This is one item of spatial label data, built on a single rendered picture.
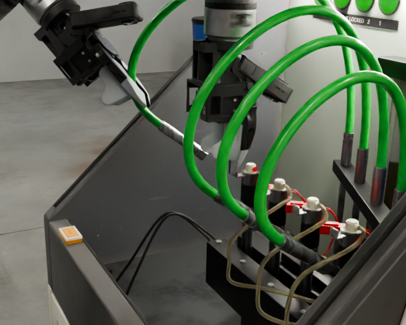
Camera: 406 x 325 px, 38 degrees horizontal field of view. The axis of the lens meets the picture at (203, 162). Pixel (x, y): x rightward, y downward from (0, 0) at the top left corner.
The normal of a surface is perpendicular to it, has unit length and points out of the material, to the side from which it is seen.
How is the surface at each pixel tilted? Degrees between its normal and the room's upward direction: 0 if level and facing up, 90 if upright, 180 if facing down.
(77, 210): 90
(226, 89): 90
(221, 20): 90
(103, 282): 0
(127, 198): 90
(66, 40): 77
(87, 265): 0
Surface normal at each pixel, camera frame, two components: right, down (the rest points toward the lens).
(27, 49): 0.45, 0.30
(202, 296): 0.03, -0.95
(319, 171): -0.88, 0.13
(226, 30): -0.12, 0.32
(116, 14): -0.13, 0.06
